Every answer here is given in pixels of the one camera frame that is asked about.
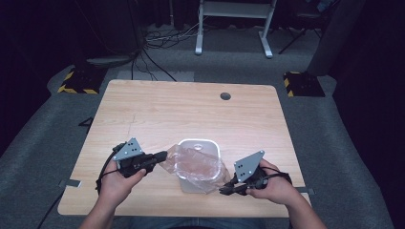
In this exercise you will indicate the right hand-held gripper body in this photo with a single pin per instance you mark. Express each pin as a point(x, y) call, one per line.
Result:
point(248, 167)

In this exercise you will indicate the clear pinkish plastic bag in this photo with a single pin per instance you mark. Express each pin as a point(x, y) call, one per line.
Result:
point(197, 168)

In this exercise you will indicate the grey tape strip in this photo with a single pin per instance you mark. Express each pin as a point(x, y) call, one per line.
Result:
point(307, 191)
point(70, 183)

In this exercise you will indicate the white metal desk frame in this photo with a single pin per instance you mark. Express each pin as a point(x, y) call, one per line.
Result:
point(234, 9)

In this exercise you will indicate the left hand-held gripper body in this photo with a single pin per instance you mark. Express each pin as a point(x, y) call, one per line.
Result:
point(129, 150)

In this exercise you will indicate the person's left hand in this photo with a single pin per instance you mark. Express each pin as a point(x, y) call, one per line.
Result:
point(116, 187)

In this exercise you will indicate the black yellow striped stand base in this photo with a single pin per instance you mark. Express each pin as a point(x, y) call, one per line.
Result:
point(302, 84)
point(81, 81)

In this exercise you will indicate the person's right hand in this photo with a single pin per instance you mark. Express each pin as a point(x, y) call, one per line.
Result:
point(277, 191)

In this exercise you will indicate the black tripod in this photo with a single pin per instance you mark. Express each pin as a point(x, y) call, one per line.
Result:
point(297, 36)

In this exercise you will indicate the white plastic bin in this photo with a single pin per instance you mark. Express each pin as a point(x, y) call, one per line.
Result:
point(207, 145)

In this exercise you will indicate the grey curtain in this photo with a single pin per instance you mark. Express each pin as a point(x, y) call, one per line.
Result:
point(334, 38)

